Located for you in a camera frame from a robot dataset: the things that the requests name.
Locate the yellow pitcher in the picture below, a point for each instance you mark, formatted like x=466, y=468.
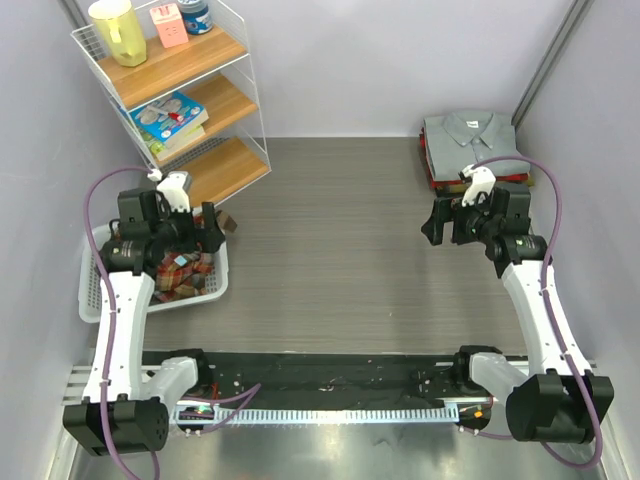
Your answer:
x=117, y=23

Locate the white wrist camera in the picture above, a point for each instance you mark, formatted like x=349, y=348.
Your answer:
x=174, y=186
x=482, y=181

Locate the blue white jar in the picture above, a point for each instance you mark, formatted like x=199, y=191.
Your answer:
x=196, y=16

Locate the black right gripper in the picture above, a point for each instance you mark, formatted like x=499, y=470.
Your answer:
x=447, y=210

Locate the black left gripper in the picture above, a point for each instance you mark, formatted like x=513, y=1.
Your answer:
x=208, y=239

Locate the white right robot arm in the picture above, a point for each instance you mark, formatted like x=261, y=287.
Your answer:
x=559, y=399

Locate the white slotted cable duct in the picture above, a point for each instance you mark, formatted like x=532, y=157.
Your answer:
x=190, y=417

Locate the pink box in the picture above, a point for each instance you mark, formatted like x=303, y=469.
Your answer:
x=169, y=24

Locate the white plastic basket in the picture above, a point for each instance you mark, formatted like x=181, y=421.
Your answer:
x=89, y=290

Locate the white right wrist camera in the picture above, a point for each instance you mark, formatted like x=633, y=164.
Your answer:
x=482, y=181

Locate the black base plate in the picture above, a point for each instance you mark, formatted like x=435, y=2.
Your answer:
x=336, y=382

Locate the brown red plaid shirt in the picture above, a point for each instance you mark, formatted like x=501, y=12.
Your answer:
x=184, y=273

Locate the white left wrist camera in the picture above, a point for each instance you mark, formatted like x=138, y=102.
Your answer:
x=174, y=186

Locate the white wire wooden shelf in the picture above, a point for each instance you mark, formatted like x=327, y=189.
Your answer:
x=214, y=69

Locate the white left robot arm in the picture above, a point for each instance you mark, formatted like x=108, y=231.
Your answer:
x=120, y=411

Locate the green book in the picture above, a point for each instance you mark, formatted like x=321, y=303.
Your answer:
x=164, y=150

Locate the blue book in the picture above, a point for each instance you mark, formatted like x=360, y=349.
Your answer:
x=170, y=116

